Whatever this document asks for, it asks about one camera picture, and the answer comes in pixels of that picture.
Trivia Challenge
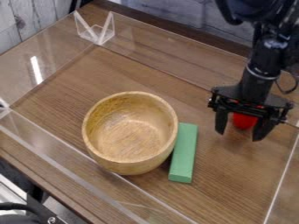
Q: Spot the black metal stand bracket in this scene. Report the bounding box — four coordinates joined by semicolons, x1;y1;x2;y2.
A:
27;195;69;224

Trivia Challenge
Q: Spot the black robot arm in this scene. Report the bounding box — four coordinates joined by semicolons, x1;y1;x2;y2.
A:
209;0;299;141

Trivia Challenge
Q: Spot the clear acrylic tray wall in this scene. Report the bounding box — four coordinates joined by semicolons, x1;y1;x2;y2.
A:
0;15;299;224

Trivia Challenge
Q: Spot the green rectangular block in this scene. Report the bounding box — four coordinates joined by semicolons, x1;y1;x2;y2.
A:
169;122;199;183

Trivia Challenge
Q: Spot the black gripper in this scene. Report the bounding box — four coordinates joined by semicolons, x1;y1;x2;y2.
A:
209;86;296;142

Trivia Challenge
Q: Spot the clear acrylic corner bracket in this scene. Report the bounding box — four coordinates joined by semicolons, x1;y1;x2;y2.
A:
74;11;117;46

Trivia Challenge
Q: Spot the wooden bowl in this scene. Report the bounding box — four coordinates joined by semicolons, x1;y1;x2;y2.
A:
82;91;179;175

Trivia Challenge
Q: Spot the black cable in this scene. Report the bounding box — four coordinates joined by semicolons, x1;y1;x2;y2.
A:
0;202;31;214

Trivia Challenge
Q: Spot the red plush fruit green stem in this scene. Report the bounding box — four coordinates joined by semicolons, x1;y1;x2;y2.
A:
233;113;258;130

